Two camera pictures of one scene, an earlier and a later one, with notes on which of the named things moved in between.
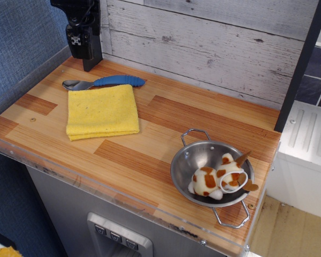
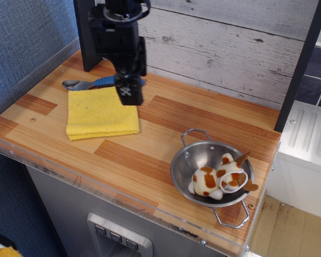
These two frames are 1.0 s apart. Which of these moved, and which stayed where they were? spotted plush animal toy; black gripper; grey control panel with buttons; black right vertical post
Moved: black gripper
Stayed: black right vertical post; grey control panel with buttons; spotted plush animal toy
